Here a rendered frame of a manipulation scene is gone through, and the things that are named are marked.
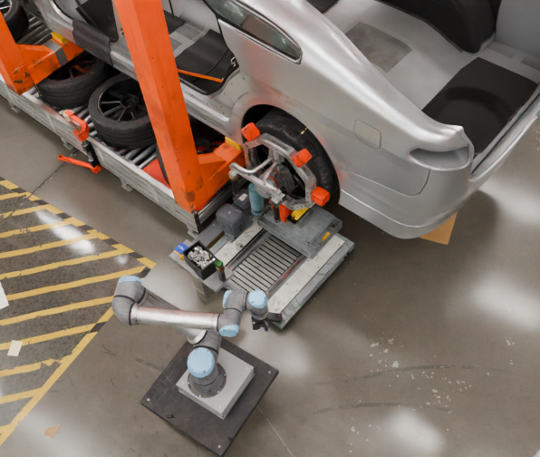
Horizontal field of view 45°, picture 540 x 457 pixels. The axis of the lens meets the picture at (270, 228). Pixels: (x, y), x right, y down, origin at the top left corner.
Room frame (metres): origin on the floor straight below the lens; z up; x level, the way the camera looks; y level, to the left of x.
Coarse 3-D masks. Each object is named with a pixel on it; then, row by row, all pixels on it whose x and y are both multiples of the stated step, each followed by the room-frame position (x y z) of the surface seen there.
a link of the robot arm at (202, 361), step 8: (192, 352) 1.58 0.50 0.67; (200, 352) 1.57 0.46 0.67; (208, 352) 1.56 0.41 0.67; (216, 352) 1.59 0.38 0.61; (192, 360) 1.53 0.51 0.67; (200, 360) 1.52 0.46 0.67; (208, 360) 1.52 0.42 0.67; (216, 360) 1.55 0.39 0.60; (192, 368) 1.48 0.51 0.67; (200, 368) 1.48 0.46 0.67; (208, 368) 1.47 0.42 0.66; (216, 368) 1.51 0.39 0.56; (192, 376) 1.48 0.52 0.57; (200, 376) 1.45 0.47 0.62; (208, 376) 1.46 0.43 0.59; (216, 376) 1.49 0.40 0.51
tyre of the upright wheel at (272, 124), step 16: (272, 112) 2.90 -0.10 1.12; (272, 128) 2.74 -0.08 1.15; (288, 128) 2.70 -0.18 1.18; (304, 128) 2.69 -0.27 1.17; (304, 144) 2.59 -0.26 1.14; (320, 144) 2.60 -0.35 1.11; (256, 160) 2.86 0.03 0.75; (320, 160) 2.52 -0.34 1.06; (320, 176) 2.48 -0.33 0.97; (336, 176) 2.52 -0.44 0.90
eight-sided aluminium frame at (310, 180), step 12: (252, 144) 2.75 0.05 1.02; (264, 144) 2.68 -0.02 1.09; (276, 144) 2.66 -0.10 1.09; (252, 156) 2.82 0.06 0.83; (288, 156) 2.54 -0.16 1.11; (252, 168) 2.80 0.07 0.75; (300, 168) 2.50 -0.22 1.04; (312, 180) 2.45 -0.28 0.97; (288, 204) 2.57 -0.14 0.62; (300, 204) 2.49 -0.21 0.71; (312, 204) 2.44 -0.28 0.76
